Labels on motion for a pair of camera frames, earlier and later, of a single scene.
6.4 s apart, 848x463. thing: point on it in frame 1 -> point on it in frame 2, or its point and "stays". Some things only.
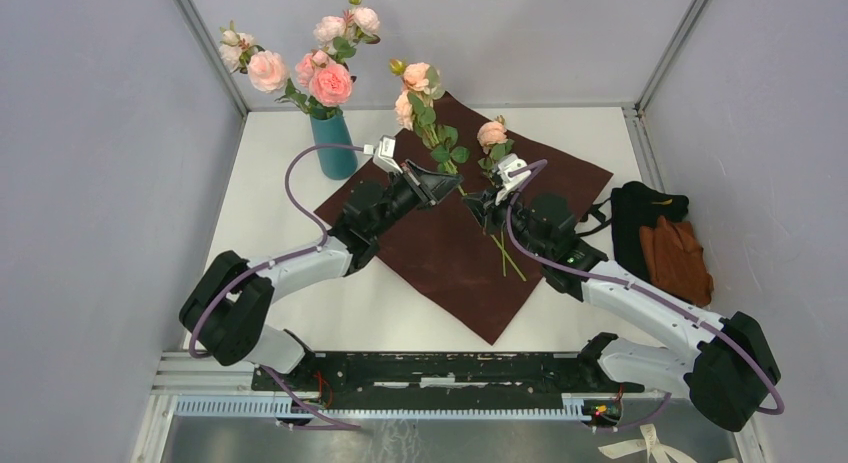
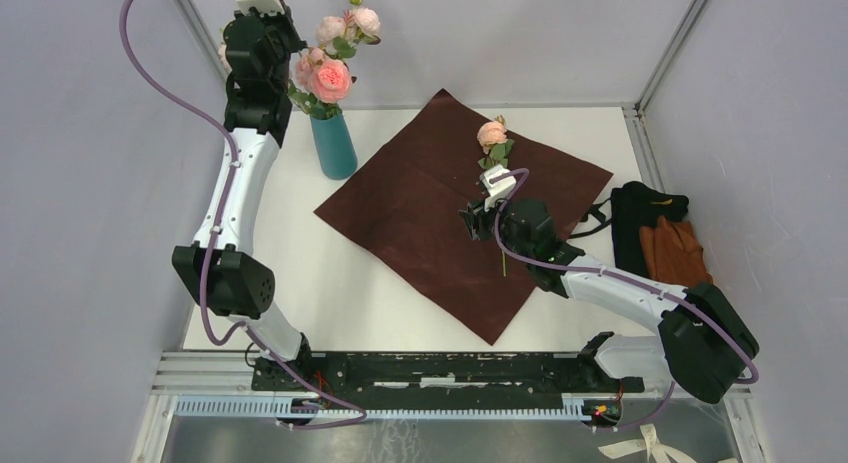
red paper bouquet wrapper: [484, 281] stays
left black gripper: [427, 186] -> [284, 21]
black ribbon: [596, 211] stays
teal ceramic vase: [336, 164] stays
